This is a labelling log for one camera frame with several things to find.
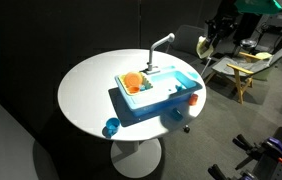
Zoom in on blue toy spatula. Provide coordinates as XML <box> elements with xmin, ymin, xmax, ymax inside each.
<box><xmin>175</xmin><ymin>85</ymin><xmax>185</xmax><ymax>92</ymax></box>

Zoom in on orange toy plate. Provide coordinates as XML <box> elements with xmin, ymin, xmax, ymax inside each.
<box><xmin>124</xmin><ymin>72</ymin><xmax>142</xmax><ymax>87</ymax></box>

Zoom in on purple orange clamp tool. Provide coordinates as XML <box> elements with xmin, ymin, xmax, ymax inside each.
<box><xmin>262</xmin><ymin>137</ymin><xmax>282</xmax><ymax>163</ymax></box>

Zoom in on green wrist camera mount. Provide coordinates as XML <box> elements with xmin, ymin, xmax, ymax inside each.
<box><xmin>235</xmin><ymin>0</ymin><xmax>282</xmax><ymax>14</ymax></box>

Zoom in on blue toy cup lying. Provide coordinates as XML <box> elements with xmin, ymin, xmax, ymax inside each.
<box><xmin>171</xmin><ymin>108</ymin><xmax>183</xmax><ymax>121</ymax></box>

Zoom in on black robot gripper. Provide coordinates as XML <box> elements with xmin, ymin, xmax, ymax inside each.
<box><xmin>205</xmin><ymin>15</ymin><xmax>238</xmax><ymax>37</ymax></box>

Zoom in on grey toy faucet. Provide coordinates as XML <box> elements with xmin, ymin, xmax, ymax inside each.
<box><xmin>144</xmin><ymin>33</ymin><xmax>175</xmax><ymax>75</ymax></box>

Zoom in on orange toy bowl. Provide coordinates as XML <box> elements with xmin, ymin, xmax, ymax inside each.
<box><xmin>128</xmin><ymin>86</ymin><xmax>140</xmax><ymax>94</ymax></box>

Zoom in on teal round saucer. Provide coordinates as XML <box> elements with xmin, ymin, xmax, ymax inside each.
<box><xmin>187</xmin><ymin>72</ymin><xmax>199</xmax><ymax>79</ymax></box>

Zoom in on white cream container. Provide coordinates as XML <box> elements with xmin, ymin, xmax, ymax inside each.
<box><xmin>196</xmin><ymin>36</ymin><xmax>214</xmax><ymax>59</ymax></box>

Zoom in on grey chair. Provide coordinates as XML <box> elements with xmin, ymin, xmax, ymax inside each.
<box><xmin>166</xmin><ymin>25</ymin><xmax>214</xmax><ymax>74</ymax></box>

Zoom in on round white table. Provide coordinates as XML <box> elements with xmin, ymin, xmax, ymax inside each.
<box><xmin>58</xmin><ymin>49</ymin><xmax>206</xmax><ymax>178</ymax></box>

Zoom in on yellow dish rack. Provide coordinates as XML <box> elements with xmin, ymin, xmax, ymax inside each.
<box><xmin>118</xmin><ymin>71</ymin><xmax>153</xmax><ymax>96</ymax></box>

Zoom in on black clamp handles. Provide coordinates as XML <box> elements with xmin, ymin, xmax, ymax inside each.
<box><xmin>208</xmin><ymin>134</ymin><xmax>262</xmax><ymax>180</ymax></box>

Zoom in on blue toy mug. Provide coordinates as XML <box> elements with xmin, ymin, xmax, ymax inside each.
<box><xmin>106</xmin><ymin>118</ymin><xmax>120</xmax><ymax>136</ymax></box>

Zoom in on light blue toy sink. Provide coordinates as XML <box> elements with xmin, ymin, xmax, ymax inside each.
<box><xmin>115</xmin><ymin>66</ymin><xmax>202</xmax><ymax>116</ymax></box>

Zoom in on orange toy cup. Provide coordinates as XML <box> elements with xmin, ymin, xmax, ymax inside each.
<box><xmin>189</xmin><ymin>94</ymin><xmax>198</xmax><ymax>106</ymax></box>

